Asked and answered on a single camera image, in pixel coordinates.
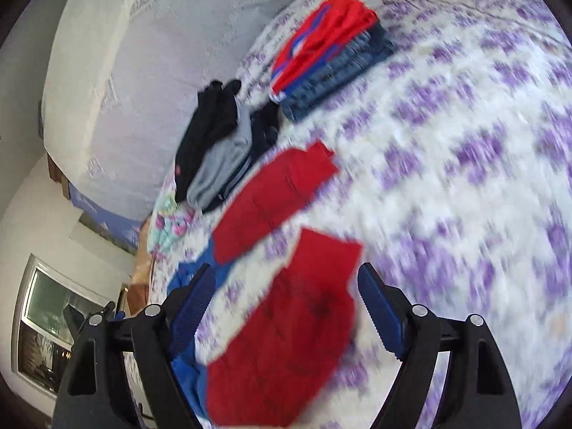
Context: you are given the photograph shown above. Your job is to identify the brown pillow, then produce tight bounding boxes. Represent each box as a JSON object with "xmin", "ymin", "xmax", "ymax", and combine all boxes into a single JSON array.
[{"xmin": 127, "ymin": 217, "xmax": 154, "ymax": 316}]

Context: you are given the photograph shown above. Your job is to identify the framed window mirror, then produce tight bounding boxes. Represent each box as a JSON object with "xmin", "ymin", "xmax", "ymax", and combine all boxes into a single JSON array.
[{"xmin": 11, "ymin": 255, "xmax": 119, "ymax": 398}]

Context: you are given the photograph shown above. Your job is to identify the red and blue pants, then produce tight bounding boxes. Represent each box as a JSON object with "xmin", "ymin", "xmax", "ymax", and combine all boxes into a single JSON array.
[{"xmin": 169, "ymin": 142, "xmax": 362, "ymax": 427}]

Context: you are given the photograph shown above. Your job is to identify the blue patterned pillow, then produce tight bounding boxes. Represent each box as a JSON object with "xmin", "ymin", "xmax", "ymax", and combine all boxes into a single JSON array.
[{"xmin": 68, "ymin": 183, "xmax": 143, "ymax": 249}]

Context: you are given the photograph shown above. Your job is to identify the folded blue jeans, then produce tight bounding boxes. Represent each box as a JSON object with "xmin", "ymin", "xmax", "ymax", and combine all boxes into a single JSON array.
[{"xmin": 279, "ymin": 22, "xmax": 395, "ymax": 122}]

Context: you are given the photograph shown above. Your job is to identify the purple floral bedsheet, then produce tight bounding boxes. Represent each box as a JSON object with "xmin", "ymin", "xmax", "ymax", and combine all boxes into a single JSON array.
[{"xmin": 197, "ymin": 0, "xmax": 571, "ymax": 428}]

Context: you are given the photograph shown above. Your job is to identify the red blue folded garment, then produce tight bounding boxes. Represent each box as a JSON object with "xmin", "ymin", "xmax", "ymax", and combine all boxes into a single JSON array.
[{"xmin": 270, "ymin": 0, "xmax": 379, "ymax": 103}]

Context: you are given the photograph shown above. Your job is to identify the grey folded pants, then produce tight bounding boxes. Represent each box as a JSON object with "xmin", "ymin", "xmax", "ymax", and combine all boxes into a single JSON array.
[{"xmin": 186, "ymin": 102, "xmax": 252, "ymax": 210}]

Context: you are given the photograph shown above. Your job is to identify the dark navy folded pants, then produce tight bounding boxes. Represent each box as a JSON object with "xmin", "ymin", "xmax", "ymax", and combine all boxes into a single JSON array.
[{"xmin": 202, "ymin": 101, "xmax": 280, "ymax": 214}]

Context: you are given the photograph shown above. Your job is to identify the lavender lace headboard cover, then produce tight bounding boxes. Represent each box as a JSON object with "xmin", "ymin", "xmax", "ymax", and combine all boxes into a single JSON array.
[{"xmin": 42, "ymin": 0, "xmax": 291, "ymax": 220}]

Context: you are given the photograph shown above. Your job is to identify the black folded pants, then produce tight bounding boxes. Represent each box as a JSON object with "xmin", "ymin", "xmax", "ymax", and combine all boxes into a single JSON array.
[{"xmin": 174, "ymin": 79, "xmax": 241, "ymax": 203}]

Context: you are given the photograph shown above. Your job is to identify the floral folded blanket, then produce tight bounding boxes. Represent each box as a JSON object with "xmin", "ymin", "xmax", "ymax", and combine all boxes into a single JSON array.
[{"xmin": 146, "ymin": 192, "xmax": 195, "ymax": 256}]

